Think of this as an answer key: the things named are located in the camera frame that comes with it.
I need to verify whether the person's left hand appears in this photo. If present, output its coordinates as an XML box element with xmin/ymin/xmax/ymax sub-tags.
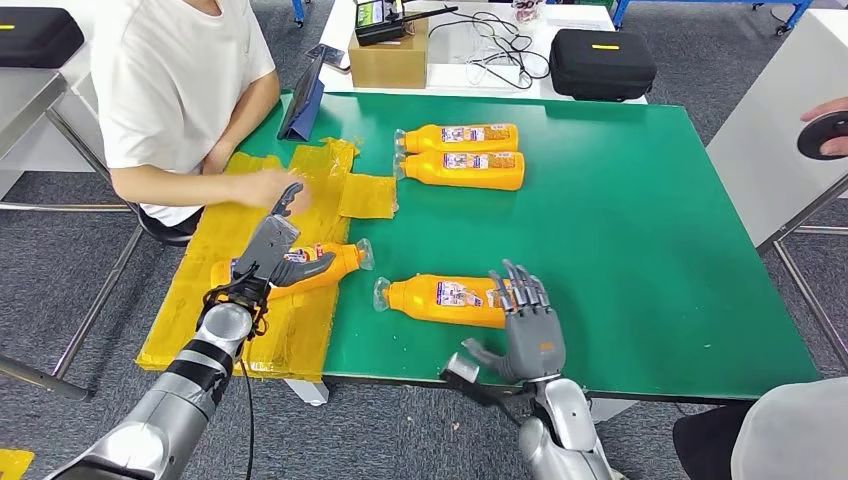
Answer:
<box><xmin>200</xmin><ymin>140</ymin><xmax>234</xmax><ymax>177</ymax></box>

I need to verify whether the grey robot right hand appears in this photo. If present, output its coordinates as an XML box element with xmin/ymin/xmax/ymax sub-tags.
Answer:
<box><xmin>460</xmin><ymin>258</ymin><xmax>567</xmax><ymax>384</ymax></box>

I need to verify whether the person's right hand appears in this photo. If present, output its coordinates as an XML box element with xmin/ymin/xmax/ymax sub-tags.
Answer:
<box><xmin>235</xmin><ymin>168</ymin><xmax>313</xmax><ymax>217</ymax></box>

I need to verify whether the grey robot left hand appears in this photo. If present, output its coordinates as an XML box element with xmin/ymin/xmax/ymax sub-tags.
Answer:
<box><xmin>230</xmin><ymin>181</ymin><xmax>338</xmax><ymax>301</ymax></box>

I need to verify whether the person's hand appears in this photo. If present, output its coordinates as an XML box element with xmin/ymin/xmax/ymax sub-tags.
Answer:
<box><xmin>798</xmin><ymin>97</ymin><xmax>848</xmax><ymax>159</ymax></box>

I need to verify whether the black round disc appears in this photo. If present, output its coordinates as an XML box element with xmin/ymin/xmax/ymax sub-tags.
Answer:
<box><xmin>796</xmin><ymin>110</ymin><xmax>848</xmax><ymax>162</ymax></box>

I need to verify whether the orange detergent bottle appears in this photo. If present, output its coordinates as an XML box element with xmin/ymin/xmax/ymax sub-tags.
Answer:
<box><xmin>210</xmin><ymin>238</ymin><xmax>376</xmax><ymax>303</ymax></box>
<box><xmin>394</xmin><ymin>150</ymin><xmax>526</xmax><ymax>193</ymax></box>
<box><xmin>394</xmin><ymin>123</ymin><xmax>520</xmax><ymax>155</ymax></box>
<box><xmin>372</xmin><ymin>272</ymin><xmax>531</xmax><ymax>331</ymax></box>

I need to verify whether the grey-white panel table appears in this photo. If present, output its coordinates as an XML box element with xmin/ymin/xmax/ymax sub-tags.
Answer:
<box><xmin>705</xmin><ymin>7</ymin><xmax>848</xmax><ymax>372</ymax></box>

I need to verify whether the yellow taped mat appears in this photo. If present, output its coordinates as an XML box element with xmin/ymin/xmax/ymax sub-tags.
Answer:
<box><xmin>135</xmin><ymin>137</ymin><xmax>399</xmax><ymax>384</ymax></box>

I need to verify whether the tablet in blue case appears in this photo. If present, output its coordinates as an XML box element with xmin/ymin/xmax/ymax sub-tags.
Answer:
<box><xmin>276</xmin><ymin>51</ymin><xmax>328</xmax><ymax>142</ymax></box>

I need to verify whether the black stool seat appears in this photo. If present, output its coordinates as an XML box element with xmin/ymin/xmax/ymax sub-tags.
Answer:
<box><xmin>135</xmin><ymin>205</ymin><xmax>197</xmax><ymax>248</ymax></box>

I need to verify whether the white table leg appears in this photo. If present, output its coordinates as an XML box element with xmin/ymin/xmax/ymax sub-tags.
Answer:
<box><xmin>586</xmin><ymin>397</ymin><xmax>641</xmax><ymax>425</ymax></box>
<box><xmin>284</xmin><ymin>378</ymin><xmax>331</xmax><ymax>407</ymax></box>

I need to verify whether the smartphone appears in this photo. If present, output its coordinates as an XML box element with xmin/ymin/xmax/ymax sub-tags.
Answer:
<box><xmin>304</xmin><ymin>42</ymin><xmax>352</xmax><ymax>74</ymax></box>

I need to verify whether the cardboard box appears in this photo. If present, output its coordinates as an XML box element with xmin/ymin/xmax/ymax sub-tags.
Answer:
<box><xmin>347</xmin><ymin>17</ymin><xmax>430</xmax><ymax>90</ymax></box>

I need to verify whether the black handheld controller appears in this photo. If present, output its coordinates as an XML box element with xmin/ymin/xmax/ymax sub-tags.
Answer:
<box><xmin>353</xmin><ymin>0</ymin><xmax>460</xmax><ymax>46</ymax></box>

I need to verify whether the black hard case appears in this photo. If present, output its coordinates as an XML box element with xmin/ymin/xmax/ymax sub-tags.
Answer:
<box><xmin>0</xmin><ymin>6</ymin><xmax>86</xmax><ymax>70</ymax></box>
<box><xmin>549</xmin><ymin>28</ymin><xmax>659</xmax><ymax>103</ymax></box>

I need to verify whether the printed plastic cup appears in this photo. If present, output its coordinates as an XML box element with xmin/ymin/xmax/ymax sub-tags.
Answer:
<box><xmin>513</xmin><ymin>0</ymin><xmax>546</xmax><ymax>25</ymax></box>

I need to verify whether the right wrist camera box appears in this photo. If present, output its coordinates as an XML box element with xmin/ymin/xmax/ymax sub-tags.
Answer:
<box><xmin>439</xmin><ymin>352</ymin><xmax>525</xmax><ymax>407</ymax></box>

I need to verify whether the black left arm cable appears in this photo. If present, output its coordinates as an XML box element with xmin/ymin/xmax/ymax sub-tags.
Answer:
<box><xmin>235</xmin><ymin>357</ymin><xmax>256</xmax><ymax>480</ymax></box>

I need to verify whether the steel-frame table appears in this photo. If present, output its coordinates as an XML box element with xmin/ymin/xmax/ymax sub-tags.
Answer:
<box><xmin>0</xmin><ymin>66</ymin><xmax>147</xmax><ymax>403</ymax></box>

